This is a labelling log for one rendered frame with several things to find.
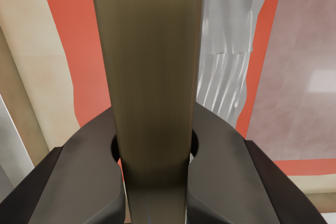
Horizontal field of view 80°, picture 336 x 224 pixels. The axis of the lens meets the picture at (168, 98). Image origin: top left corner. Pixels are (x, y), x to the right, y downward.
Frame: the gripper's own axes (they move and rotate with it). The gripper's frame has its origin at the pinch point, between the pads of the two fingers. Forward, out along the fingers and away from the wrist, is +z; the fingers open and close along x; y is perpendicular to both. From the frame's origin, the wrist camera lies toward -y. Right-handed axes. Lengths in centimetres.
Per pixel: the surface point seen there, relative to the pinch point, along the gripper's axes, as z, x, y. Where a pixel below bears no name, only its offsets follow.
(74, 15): 10.4, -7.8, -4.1
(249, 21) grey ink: 9.9, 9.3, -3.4
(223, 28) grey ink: 10.1, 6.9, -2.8
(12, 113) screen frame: 7.4, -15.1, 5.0
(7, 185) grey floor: 107, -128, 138
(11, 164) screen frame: 7.0, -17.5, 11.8
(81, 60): 10.5, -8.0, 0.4
